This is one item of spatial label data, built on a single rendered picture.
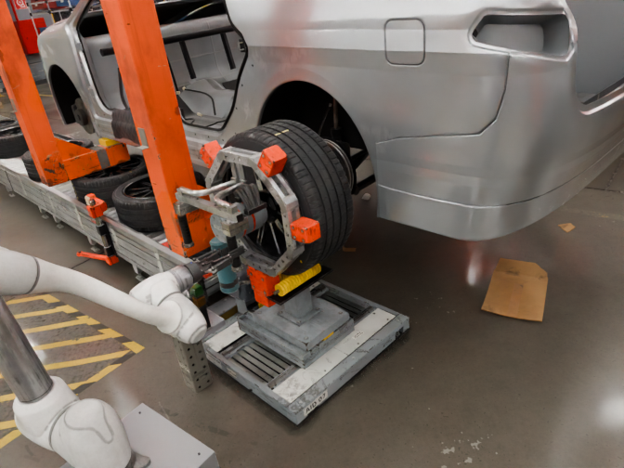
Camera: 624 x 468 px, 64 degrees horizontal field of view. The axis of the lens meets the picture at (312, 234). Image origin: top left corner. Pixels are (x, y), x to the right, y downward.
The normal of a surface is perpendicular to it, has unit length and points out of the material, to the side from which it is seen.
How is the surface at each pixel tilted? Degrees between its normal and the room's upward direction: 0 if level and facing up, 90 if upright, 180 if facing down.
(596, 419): 0
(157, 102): 90
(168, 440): 1
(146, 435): 1
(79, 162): 90
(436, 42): 90
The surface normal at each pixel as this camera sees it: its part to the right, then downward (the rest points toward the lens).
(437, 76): -0.70, 0.39
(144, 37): 0.71, 0.25
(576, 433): -0.11, -0.88
